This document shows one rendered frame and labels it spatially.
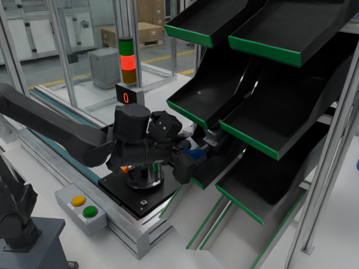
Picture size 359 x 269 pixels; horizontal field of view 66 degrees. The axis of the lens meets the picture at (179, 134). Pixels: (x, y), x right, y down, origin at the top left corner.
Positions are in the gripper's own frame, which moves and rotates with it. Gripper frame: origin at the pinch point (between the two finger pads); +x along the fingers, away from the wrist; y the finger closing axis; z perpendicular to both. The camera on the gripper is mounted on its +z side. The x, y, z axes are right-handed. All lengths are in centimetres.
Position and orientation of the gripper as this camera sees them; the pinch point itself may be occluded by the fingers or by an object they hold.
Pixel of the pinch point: (187, 147)
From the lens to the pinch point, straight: 66.0
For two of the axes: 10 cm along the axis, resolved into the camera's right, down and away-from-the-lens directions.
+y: -4.7, -5.2, 7.1
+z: 2.4, -8.5, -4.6
